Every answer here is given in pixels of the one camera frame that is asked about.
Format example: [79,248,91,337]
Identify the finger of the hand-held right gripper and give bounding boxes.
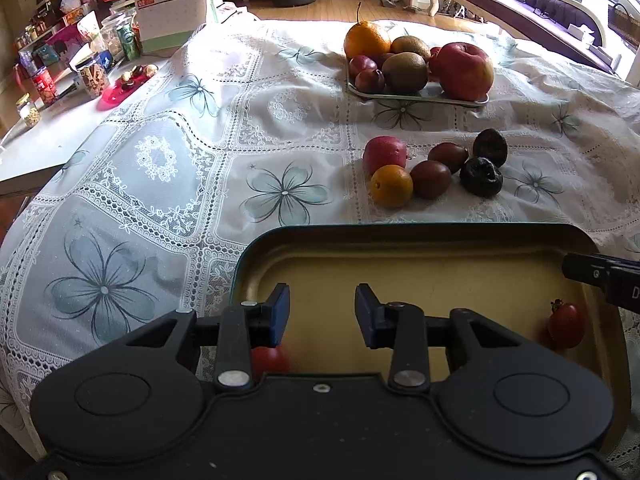
[562,252,640,316]

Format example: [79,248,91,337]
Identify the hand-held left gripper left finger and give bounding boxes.
[125,282,292,394]

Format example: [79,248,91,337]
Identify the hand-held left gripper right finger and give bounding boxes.
[354,282,524,394]

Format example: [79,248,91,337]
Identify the red cherry tomato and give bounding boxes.
[545,299,587,350]
[251,345,294,379]

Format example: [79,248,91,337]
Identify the yellow tray with dark rim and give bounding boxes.
[234,224,632,463]

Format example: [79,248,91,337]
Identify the small orange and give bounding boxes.
[370,165,414,209]

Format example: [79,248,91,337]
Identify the brown-red plum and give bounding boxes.
[427,142,470,174]
[410,160,453,200]

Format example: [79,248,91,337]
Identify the small red apple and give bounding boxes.
[363,136,408,176]

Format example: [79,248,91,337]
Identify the dark wrinkled passion fruit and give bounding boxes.
[459,157,504,197]
[472,128,509,166]

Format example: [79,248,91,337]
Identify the white lace floral tablecloth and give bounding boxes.
[0,19,640,480]

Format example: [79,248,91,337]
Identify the clear fruit plate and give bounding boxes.
[346,55,491,109]

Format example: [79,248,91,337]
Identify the brown kiwi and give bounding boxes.
[390,36,432,61]
[382,52,429,95]

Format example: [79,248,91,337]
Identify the wicker basket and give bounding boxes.
[607,4,640,51]

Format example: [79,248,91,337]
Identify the large red apple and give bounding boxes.
[438,42,496,102]

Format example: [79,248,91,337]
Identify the red plate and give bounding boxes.
[96,65,160,111]

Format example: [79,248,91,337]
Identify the large orange with stem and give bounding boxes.
[344,2,392,60]

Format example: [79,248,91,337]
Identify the white side table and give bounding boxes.
[0,55,171,197]

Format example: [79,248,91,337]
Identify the brown patterned mug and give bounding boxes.
[75,57,111,99]

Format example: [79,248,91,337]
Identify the green can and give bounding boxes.
[117,24,141,61]

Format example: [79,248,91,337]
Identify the desk calendar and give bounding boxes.
[134,0,210,54]

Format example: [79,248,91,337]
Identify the small glass jar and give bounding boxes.
[15,94,42,129]

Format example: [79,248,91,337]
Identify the large glass jar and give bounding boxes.
[100,12,136,59]

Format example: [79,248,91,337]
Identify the red can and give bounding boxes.
[32,67,59,107]

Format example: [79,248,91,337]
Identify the pink box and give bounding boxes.
[47,25,89,61]

